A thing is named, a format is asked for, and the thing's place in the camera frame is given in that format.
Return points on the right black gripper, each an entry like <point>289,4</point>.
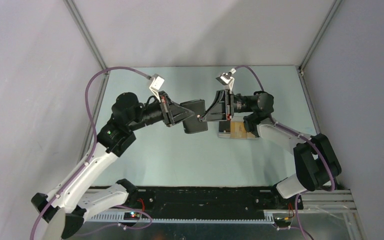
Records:
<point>222,109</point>

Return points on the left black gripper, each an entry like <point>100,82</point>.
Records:
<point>173,112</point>

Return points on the black card holder wallet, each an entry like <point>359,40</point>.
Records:
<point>193,124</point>

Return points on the clear plastic card tray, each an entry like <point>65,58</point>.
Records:
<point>227,136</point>

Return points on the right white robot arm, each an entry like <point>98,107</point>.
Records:
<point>315,160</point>

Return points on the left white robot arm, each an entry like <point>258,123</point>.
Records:
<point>66,208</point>

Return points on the black credit card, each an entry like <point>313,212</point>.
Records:
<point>224,127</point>

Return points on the orange credit card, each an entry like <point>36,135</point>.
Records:
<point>238,131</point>

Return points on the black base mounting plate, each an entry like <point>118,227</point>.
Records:
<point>209,203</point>

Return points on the left controller board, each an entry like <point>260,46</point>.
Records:
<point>132,216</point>

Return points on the controller board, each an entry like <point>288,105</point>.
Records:
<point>132,216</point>
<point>282,223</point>

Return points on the right controller board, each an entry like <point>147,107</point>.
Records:
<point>282,223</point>

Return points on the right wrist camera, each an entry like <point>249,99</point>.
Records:
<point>227,79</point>

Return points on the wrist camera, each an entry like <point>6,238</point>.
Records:
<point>227,79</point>
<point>154,85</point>

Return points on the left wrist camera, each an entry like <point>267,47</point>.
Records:
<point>154,85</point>

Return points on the left aluminium frame post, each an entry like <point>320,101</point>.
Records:
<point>85,32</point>

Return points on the aluminium frame post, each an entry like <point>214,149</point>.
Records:
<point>85,32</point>
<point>319,34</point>

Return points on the right aluminium frame post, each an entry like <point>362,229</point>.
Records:
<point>319,34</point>

